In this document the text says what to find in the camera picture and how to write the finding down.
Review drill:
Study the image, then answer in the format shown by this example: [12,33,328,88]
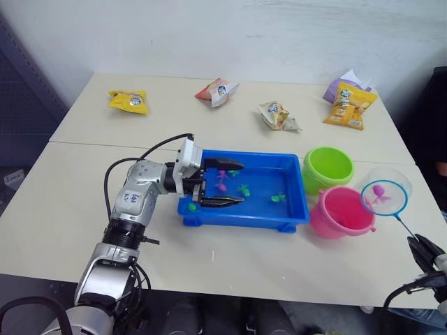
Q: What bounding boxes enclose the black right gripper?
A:
[407,233,447,303]

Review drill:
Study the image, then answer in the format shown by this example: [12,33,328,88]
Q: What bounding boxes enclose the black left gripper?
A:
[179,157,245,209]

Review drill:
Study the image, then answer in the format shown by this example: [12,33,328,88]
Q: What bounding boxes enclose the blue rimmed fishing net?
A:
[360,179,418,242]

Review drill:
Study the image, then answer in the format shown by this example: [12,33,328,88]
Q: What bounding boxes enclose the blue plastic tub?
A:
[177,149,312,235]

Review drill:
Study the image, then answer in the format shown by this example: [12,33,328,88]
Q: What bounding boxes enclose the green plastic bucket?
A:
[302,146,356,197]

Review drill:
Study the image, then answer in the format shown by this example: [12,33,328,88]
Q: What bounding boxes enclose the pink plastic bucket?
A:
[309,185,378,240]

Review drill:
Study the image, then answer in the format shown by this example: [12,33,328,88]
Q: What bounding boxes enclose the blue jeans leg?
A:
[386,306,447,329]

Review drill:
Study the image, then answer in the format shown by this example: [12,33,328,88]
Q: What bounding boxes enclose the pale green snack bag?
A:
[257,100,303,134]

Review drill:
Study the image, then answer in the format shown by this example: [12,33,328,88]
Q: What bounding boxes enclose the red and white snack bag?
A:
[193,77,240,109]

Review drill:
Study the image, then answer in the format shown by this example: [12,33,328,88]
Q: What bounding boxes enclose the person in black clothing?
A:
[397,66,447,217]

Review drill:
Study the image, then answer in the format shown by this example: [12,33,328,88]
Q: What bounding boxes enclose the yellow snack bag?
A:
[107,89,151,116]

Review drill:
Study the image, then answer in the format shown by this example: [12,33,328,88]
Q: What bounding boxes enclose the purple snack bag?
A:
[322,68,375,104]

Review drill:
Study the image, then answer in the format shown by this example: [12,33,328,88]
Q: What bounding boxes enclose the dark rounded shape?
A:
[163,299,205,335]

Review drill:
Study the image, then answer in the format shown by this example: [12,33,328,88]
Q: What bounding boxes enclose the yellow potato chips bag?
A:
[323,82,379,131]

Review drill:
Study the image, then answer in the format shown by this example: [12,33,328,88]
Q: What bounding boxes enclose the silver robot torso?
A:
[33,306,116,335]

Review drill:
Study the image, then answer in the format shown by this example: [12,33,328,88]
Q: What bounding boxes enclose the grey metal cabinet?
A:
[0,10,73,169]

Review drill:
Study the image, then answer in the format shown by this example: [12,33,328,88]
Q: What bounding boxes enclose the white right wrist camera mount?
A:
[432,251,447,277]

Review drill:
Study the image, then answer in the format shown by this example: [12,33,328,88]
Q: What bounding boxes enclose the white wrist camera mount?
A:
[175,138,204,196]
[432,251,447,277]

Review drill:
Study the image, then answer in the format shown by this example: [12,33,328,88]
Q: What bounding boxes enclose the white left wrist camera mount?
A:
[175,138,204,196]

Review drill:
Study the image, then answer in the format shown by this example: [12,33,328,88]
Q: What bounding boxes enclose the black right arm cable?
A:
[383,274,439,310]

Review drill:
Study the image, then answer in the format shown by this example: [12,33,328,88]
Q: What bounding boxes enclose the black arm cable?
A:
[383,274,439,310]
[104,132,195,217]

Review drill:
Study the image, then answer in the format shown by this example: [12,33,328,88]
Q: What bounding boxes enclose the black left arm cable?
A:
[104,132,195,217]

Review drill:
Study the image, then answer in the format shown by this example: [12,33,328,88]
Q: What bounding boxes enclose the thick black torso cable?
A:
[0,296,73,335]

